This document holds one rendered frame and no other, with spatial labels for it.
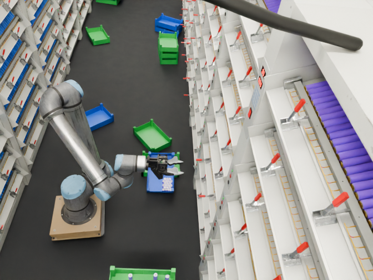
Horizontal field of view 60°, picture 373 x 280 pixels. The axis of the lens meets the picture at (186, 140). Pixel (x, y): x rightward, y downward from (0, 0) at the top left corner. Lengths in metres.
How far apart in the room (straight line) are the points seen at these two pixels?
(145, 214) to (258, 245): 1.41
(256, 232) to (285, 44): 0.59
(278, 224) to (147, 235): 1.50
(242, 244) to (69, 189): 1.16
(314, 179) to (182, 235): 1.65
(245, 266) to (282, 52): 0.76
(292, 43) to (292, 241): 0.51
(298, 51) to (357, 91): 0.36
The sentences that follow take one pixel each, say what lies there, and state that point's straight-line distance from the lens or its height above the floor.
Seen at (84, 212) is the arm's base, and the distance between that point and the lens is 2.21.
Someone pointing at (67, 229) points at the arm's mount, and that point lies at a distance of 2.23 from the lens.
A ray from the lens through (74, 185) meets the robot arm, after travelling 2.08.
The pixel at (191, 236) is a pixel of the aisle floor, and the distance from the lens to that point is 2.32.
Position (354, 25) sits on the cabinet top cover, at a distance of 0.83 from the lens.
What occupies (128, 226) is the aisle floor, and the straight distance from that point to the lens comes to 2.35.
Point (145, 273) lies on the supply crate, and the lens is 1.67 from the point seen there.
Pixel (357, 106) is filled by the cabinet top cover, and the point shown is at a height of 1.75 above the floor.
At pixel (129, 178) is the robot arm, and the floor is 0.58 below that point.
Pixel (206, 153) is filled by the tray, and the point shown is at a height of 0.53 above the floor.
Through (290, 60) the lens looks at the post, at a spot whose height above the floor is 1.60.
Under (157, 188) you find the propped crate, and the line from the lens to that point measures 2.49.
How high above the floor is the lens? 2.05
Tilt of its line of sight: 46 degrees down
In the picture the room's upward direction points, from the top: 8 degrees clockwise
